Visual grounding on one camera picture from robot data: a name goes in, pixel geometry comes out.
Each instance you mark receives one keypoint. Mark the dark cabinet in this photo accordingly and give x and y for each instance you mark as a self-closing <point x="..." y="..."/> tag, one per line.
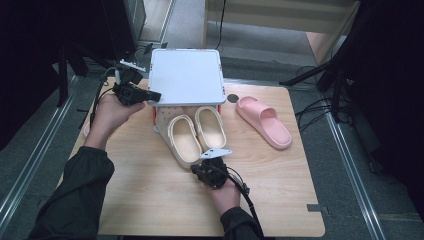
<point x="123" y="26"/>

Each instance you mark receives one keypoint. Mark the person's left hand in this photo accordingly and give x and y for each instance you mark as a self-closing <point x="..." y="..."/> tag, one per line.
<point x="108" y="120"/>

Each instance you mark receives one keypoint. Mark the black tripod stand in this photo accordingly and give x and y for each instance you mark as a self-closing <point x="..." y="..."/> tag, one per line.
<point x="335" y="83"/>

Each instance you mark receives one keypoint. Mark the white shoe rack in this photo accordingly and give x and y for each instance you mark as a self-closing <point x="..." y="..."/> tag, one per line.
<point x="185" y="75"/>

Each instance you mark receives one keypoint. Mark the dark round table grommet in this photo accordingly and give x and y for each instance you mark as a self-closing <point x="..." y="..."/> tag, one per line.
<point x="233" y="98"/>

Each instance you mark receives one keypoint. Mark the cream perforated clog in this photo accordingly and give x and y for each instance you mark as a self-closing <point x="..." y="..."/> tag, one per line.
<point x="183" y="140"/>
<point x="210" y="128"/>

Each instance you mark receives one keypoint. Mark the small black plug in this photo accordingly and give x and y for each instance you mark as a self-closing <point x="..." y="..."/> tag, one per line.
<point x="148" y="48"/>

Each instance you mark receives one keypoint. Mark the person's right hand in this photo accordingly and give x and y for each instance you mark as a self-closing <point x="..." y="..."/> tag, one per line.
<point x="226" y="198"/>

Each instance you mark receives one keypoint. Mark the metal floor rail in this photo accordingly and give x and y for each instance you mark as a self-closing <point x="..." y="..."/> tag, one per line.
<point x="36" y="156"/>
<point x="353" y="166"/>

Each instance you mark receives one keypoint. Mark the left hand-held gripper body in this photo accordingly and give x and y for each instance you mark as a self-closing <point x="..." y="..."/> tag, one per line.
<point x="128" y="91"/>

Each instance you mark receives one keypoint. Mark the light wooden furniture frame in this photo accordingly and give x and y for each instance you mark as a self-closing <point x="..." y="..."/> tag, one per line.
<point x="283" y="13"/>

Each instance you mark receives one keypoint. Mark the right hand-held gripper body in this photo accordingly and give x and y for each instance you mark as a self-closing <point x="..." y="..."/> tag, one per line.
<point x="215" y="173"/>

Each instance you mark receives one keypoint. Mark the black metal stand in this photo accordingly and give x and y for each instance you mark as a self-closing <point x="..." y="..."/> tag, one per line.
<point x="62" y="80"/>

